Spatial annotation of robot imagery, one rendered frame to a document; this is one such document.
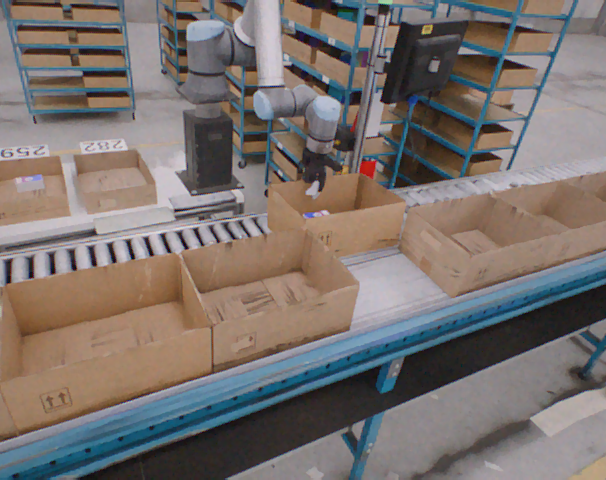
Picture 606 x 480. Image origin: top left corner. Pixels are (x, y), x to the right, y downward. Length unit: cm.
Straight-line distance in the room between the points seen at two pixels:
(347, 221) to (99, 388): 84
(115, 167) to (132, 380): 146
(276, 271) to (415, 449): 112
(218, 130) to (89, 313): 106
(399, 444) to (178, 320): 125
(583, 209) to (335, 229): 107
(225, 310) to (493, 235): 106
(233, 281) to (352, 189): 67
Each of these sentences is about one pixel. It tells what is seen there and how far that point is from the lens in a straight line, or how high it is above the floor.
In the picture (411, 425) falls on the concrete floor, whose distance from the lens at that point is 222.
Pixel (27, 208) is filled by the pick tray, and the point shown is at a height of 81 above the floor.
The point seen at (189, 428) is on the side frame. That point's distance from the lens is 111.
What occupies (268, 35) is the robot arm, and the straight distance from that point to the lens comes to 151.
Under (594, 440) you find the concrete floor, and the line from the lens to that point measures 260.
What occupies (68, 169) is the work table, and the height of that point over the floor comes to 75.
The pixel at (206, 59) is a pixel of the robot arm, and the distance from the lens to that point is 194.
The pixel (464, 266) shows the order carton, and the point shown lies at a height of 101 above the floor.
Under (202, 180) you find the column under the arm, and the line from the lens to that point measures 209.
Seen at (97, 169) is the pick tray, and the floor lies 77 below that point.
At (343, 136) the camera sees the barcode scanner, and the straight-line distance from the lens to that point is 201.
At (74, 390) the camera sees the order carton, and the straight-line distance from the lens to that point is 102.
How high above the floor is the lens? 175
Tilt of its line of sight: 34 degrees down
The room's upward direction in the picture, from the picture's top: 7 degrees clockwise
